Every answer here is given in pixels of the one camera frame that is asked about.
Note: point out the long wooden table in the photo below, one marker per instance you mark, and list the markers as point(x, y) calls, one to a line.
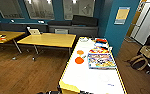
point(12, 34)
point(47, 40)

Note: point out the brown open box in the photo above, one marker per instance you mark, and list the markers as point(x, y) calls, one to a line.
point(148, 52)

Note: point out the brown backpack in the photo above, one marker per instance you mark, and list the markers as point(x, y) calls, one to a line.
point(139, 62)

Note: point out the yellow air hockey table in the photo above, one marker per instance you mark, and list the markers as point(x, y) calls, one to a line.
point(91, 78)

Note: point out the white door with frame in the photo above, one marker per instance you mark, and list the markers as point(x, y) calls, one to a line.
point(141, 21)

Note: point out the small white object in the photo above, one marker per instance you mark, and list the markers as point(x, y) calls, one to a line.
point(83, 39)

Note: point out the light wooden chair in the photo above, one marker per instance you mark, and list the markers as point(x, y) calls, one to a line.
point(34, 31)

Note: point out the pale orange bowl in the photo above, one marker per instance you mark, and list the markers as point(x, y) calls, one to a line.
point(80, 52)

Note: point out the large interior glass window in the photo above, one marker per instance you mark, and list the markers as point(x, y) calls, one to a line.
point(78, 9)

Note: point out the yellow pillar poster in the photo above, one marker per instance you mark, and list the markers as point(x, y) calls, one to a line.
point(122, 15)

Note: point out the red and black object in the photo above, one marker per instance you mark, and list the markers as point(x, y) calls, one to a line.
point(101, 40)

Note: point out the colourful picture book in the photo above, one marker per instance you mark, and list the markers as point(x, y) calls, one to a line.
point(102, 61)

